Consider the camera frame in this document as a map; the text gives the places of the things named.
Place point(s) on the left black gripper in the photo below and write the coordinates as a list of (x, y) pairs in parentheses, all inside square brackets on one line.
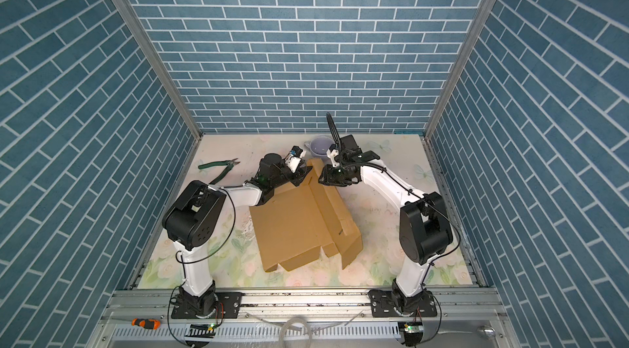
[(297, 178)]

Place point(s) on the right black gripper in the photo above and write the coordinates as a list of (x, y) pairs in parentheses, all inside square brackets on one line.
[(328, 178)]

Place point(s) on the brown cardboard box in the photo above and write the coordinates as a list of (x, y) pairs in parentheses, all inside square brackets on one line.
[(298, 223)]

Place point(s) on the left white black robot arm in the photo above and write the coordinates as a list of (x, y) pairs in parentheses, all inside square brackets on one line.
[(192, 218)]

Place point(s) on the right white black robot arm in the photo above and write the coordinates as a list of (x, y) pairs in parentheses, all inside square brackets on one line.
[(425, 231)]

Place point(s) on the lavender ceramic cup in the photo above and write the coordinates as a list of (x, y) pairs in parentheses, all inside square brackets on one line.
[(319, 146)]

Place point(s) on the clear plastic tube loop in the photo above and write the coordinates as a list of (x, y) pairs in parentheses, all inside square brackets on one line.
[(295, 326)]

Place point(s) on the orange black screwdriver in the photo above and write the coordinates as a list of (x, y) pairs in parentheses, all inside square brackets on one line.
[(148, 324)]

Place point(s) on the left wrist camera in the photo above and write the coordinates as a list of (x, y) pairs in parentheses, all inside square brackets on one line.
[(294, 158)]

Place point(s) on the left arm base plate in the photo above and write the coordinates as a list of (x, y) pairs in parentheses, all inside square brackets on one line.
[(218, 305)]

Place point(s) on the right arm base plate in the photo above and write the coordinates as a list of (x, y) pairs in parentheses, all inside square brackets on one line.
[(392, 303)]

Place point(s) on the white slotted cable duct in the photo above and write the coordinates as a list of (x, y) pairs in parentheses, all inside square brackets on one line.
[(246, 332)]

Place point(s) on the aluminium mounting rail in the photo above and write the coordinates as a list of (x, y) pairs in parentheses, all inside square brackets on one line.
[(447, 303)]

